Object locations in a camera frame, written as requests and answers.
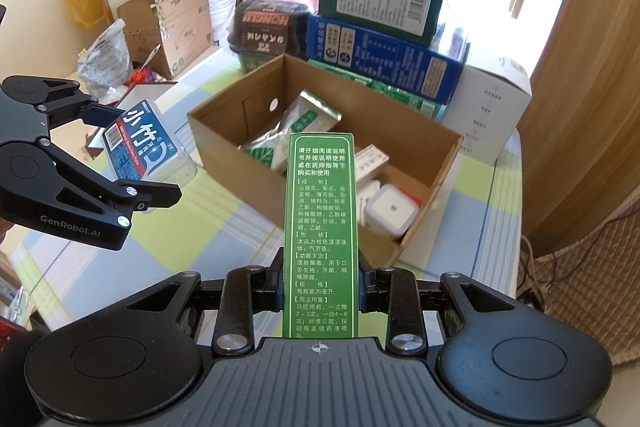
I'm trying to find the green patterned packet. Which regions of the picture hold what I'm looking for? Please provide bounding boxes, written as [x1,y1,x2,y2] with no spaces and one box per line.
[310,59,446,122]

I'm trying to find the clear plastic bag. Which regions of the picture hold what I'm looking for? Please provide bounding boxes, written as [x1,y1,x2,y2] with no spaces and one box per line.
[76,19,133,100]

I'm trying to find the silver green foil pouch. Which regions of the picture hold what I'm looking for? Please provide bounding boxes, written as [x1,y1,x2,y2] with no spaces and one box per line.
[239,89,343,170]

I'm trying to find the brown quilted chair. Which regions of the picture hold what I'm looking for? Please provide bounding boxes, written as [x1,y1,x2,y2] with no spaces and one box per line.
[522,202,640,323]

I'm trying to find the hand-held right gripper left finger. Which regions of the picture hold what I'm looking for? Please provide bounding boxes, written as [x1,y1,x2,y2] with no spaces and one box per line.
[115,252,285,354]

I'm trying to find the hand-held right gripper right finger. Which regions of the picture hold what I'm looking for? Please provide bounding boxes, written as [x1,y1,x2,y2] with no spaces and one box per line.
[357,252,526,354]

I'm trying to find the brown cardboard hanger box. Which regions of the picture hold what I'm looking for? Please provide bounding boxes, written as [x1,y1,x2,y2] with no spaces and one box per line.
[102,0,168,78]

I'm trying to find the white plug-in adapter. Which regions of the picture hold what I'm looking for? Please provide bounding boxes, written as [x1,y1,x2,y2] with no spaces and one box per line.
[361,183,421,240]

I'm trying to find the wooden door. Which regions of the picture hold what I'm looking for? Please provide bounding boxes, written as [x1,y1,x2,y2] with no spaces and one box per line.
[517,0,640,253]

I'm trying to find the green medicine box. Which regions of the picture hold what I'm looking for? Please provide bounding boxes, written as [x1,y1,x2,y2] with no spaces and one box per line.
[281,133,361,340]

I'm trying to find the black food container brown label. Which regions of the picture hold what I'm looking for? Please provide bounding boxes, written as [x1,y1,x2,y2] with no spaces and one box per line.
[227,0,311,72]

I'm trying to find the white carton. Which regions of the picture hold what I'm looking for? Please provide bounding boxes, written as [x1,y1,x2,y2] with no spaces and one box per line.
[442,64,532,160]

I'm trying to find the blue carton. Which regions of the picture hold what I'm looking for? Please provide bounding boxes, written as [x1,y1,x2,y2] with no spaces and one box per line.
[306,13,468,104]

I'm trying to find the clear floss box blue label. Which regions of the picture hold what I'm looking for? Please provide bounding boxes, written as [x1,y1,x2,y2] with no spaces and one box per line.
[101,99,197,185]

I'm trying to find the white parrot print medicine box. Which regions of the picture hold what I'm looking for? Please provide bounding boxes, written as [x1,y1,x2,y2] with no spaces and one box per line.
[355,144,391,188]

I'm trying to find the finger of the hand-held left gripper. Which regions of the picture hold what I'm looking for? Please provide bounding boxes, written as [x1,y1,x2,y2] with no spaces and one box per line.
[0,76,126,142]
[52,152,182,226]

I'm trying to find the desktop with checked tablecloth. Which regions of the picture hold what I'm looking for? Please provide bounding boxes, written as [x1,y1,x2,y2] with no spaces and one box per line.
[0,42,523,343]

